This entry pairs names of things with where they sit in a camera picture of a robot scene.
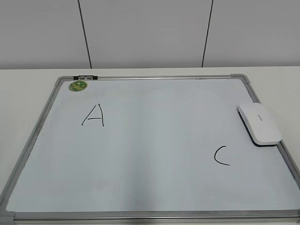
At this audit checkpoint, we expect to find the white whiteboard eraser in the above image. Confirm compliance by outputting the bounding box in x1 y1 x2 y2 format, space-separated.
238 103 282 146

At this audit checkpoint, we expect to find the black and silver hanging clip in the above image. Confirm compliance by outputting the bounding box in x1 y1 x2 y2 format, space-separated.
73 75 98 80

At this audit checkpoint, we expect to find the green round sticker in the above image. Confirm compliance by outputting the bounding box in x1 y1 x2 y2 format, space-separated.
68 81 88 92

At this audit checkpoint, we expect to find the white whiteboard with aluminium frame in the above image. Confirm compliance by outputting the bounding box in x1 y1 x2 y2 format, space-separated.
0 74 300 225

